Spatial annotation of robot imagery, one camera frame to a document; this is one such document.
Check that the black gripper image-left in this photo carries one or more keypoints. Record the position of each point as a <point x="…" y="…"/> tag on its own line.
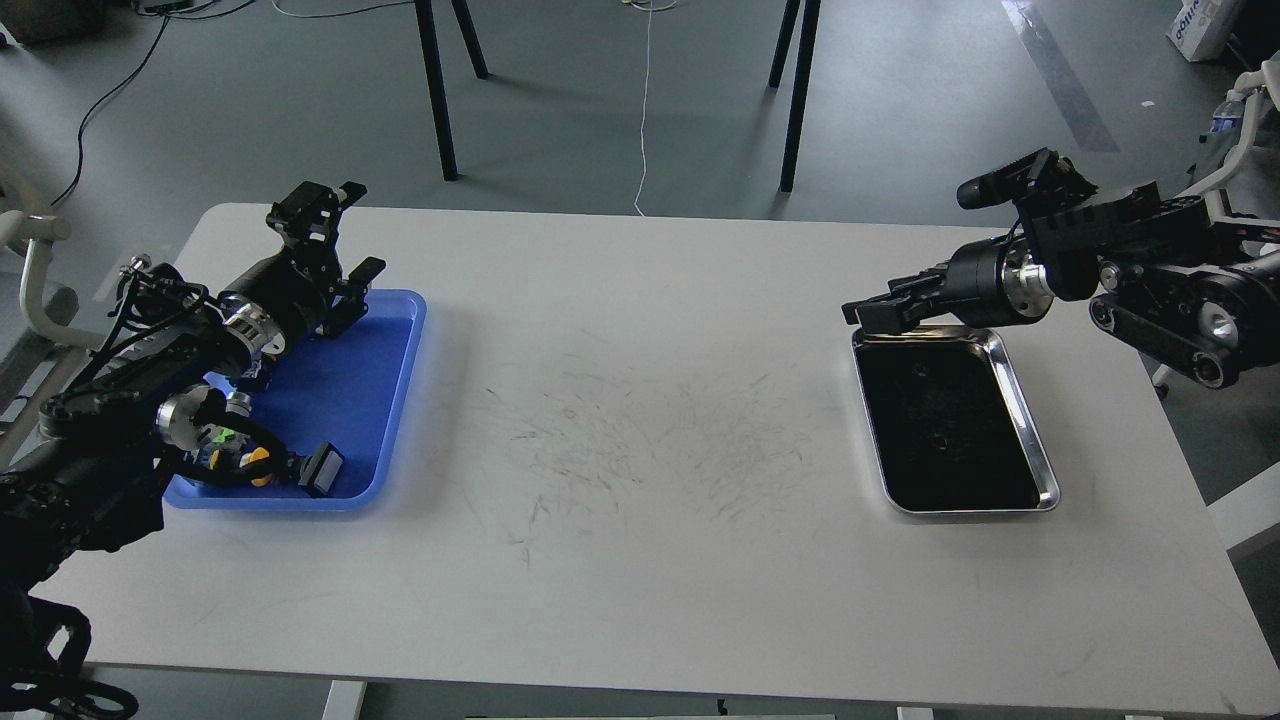
<point x="299" y="289"/>

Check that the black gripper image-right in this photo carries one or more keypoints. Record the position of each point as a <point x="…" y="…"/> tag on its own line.
<point x="987" y="284"/>

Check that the blue plastic tray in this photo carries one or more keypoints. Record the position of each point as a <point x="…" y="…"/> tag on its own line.
<point x="349" y="392"/>

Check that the silver metal tray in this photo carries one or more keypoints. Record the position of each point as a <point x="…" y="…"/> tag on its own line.
<point x="996" y="463"/>

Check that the yellow mushroom push button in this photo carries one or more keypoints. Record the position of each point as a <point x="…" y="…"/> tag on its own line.
<point x="224" y="468"/>

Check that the black table leg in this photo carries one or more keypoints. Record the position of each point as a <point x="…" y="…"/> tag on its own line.
<point x="805" y="36"/>
<point x="438" y="104"/>
<point x="471" y="40"/>
<point x="782" y="45"/>

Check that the black table leg far left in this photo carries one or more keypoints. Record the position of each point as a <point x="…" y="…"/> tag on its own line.
<point x="471" y="40"/>

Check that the black table leg far right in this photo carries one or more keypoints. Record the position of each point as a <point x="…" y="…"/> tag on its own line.
<point x="782" y="45"/>

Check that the cardboard box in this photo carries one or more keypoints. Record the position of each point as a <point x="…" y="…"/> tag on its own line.
<point x="1200" y="30"/>

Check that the black rectangular indicator switch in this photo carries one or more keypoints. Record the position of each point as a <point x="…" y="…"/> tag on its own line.
<point x="316" y="473"/>

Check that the white chair frame left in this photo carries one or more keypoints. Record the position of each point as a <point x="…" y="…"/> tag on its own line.
<point x="41" y="331"/>

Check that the white chair frame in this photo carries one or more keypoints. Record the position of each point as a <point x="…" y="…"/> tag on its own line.
<point x="1235" y="150"/>
<point x="41" y="331"/>

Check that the white chair frame right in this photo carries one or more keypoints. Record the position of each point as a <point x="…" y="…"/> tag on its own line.
<point x="1235" y="150"/>

